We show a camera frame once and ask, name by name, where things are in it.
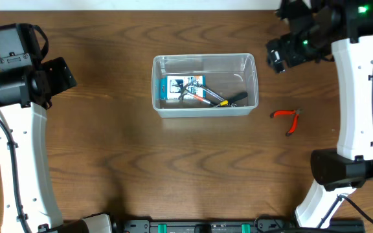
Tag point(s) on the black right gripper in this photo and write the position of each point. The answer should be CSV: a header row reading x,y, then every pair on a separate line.
x,y
278,56

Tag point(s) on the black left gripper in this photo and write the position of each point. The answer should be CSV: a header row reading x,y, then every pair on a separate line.
x,y
61,75

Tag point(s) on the yellow black screwdriver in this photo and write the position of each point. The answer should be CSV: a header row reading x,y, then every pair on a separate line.
x,y
233,99

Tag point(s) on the silver ring wrench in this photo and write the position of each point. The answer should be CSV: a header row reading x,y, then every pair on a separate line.
x,y
210,92

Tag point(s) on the blue white screwdriver box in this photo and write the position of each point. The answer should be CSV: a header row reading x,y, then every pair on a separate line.
x,y
170,86

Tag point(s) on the orange black pen tool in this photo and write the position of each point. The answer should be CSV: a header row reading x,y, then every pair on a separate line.
x,y
186,92

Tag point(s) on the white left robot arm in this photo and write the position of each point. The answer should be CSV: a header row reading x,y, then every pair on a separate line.
x,y
28,196

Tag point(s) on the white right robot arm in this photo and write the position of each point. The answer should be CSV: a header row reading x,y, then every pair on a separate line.
x,y
339,32

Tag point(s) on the clear plastic container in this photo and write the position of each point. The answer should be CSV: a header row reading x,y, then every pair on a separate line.
x,y
225,74

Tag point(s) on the black rail with green clips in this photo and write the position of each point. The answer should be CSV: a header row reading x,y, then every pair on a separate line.
x,y
260,225

